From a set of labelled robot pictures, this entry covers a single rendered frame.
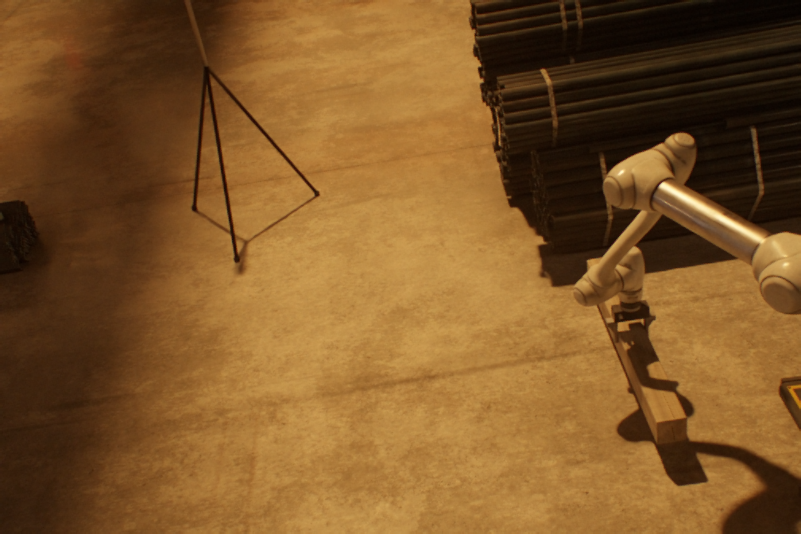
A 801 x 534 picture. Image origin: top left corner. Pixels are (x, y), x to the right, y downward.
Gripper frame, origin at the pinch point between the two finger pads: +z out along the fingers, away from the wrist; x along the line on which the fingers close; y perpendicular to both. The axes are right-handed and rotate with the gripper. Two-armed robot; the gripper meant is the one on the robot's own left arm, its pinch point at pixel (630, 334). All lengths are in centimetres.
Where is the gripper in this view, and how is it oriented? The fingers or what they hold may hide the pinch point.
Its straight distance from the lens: 359.3
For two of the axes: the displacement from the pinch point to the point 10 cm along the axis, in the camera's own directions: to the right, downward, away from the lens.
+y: 0.8, 5.5, -8.3
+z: 1.4, 8.2, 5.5
